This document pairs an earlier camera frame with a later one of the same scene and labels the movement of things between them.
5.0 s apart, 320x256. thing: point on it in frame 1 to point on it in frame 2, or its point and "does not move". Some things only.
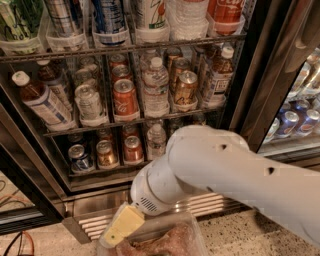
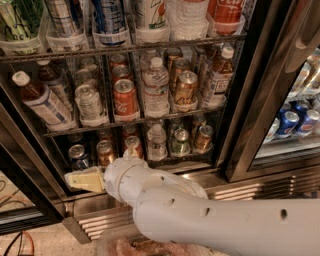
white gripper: x=144 y=194 to x=117 y=178
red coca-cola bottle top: x=226 y=15 does not move
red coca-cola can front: x=125 y=102 does not move
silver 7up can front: x=90 y=105 does not move
